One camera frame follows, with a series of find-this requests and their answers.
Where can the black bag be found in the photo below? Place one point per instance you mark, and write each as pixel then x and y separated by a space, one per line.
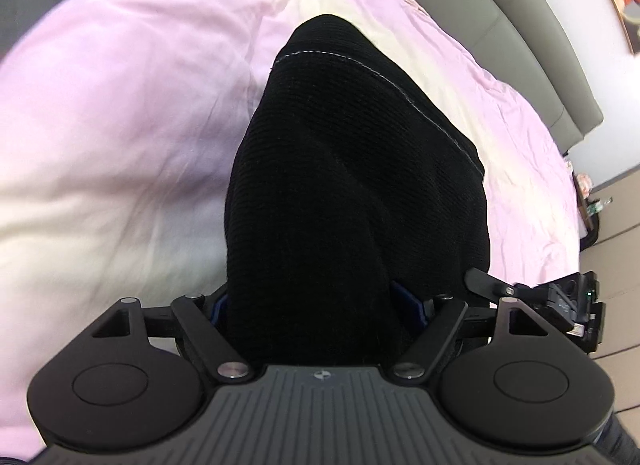
pixel 591 230

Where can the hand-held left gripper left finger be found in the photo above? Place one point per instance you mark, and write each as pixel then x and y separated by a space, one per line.
pixel 218 312

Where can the pink duvet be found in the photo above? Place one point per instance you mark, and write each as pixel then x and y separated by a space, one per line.
pixel 125 110

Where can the black pants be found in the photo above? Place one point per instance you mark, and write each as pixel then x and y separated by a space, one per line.
pixel 350 195

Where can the dark ribbed cloth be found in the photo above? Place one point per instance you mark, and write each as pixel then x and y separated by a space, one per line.
pixel 620 445

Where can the pink patterned object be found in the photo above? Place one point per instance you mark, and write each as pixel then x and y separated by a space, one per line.
pixel 582 184

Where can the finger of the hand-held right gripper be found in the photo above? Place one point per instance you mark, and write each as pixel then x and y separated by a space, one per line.
pixel 487 283

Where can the grey padded headboard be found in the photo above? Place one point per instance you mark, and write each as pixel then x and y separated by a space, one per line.
pixel 515 10

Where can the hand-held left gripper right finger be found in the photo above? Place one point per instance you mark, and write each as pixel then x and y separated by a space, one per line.
pixel 411 309

